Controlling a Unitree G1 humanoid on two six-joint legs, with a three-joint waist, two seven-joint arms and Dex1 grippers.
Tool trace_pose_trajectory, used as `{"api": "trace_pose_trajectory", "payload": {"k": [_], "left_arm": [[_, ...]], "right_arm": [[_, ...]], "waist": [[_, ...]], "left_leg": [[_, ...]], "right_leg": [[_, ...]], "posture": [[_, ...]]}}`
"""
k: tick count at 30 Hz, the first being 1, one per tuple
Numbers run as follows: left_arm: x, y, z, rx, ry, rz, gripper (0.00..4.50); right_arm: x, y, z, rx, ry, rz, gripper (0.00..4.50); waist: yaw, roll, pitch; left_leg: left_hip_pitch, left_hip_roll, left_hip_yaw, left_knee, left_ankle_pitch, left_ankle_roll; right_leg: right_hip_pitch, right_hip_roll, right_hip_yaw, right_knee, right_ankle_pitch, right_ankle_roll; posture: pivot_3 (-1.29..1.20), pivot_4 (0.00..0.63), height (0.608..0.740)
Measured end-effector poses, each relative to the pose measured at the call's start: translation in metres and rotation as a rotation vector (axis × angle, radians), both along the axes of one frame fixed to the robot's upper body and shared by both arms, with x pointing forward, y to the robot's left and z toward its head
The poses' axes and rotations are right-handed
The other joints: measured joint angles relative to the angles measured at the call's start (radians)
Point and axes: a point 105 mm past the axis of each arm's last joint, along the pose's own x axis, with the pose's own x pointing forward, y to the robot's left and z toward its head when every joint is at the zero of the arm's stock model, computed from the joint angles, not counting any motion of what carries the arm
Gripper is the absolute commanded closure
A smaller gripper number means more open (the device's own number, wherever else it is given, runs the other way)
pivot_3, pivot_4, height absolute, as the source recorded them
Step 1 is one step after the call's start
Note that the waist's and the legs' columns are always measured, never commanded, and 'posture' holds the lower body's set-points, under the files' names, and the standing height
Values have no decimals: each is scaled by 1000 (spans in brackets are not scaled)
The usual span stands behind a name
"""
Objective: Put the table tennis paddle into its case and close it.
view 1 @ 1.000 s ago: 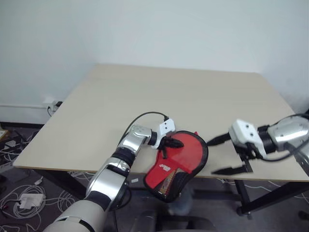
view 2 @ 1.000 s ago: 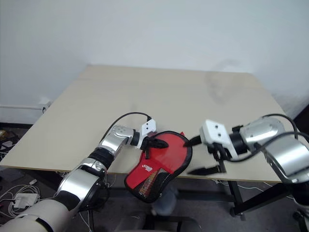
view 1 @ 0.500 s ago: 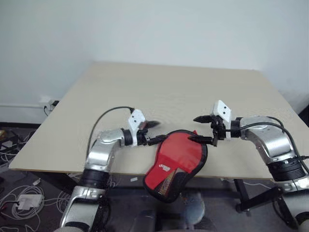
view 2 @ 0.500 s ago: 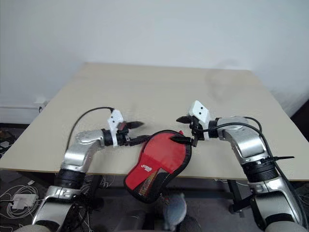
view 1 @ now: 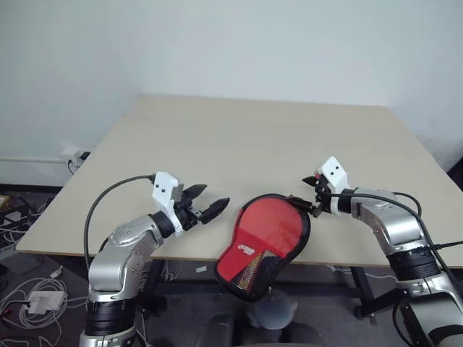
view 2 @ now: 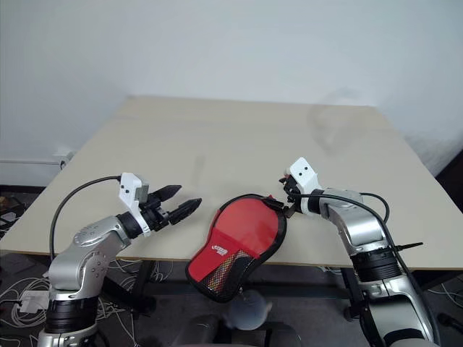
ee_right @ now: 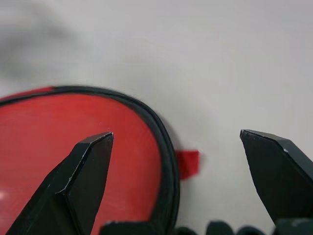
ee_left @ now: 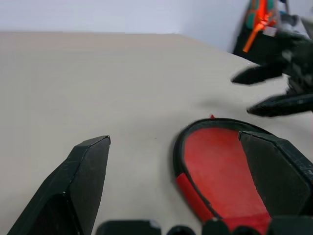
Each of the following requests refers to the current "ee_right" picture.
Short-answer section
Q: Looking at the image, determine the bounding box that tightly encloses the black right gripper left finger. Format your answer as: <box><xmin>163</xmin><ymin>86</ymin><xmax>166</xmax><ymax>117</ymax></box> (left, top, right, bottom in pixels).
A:
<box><xmin>4</xmin><ymin>132</ymin><xmax>114</xmax><ymax>235</ymax></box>

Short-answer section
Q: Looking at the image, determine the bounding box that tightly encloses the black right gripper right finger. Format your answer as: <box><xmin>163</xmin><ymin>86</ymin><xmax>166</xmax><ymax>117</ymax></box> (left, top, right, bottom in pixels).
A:
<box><xmin>239</xmin><ymin>129</ymin><xmax>313</xmax><ymax>235</ymax></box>

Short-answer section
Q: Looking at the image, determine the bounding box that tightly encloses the red paddle case black trim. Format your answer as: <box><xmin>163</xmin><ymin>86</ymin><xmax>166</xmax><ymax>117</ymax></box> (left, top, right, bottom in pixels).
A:
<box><xmin>0</xmin><ymin>85</ymin><xmax>206</xmax><ymax>235</ymax></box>

